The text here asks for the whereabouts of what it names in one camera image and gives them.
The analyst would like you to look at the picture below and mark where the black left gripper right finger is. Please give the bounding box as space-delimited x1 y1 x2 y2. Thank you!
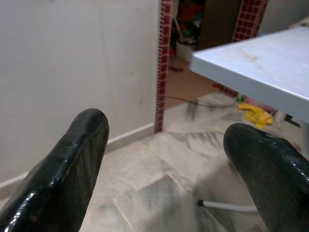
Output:
223 122 309 232

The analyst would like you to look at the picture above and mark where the red tiled pillar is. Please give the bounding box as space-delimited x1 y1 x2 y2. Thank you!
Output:
232 0 269 44
153 0 173 134

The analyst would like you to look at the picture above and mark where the pink cloth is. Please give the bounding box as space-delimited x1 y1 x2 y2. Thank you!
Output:
243 96 279 115

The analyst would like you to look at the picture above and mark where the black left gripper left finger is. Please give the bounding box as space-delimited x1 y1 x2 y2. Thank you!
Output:
0 108 111 232

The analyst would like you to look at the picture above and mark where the yellow cloth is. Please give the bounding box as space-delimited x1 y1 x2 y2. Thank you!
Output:
238 102 274 129

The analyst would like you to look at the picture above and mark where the white plastic table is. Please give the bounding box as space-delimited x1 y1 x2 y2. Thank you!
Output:
189 26 309 123

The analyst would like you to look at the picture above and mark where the thin black floor cable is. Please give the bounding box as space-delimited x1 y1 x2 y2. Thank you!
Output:
165 95 235 108

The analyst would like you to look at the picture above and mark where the white table leg tube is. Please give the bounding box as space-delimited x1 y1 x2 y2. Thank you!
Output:
197 199 257 214

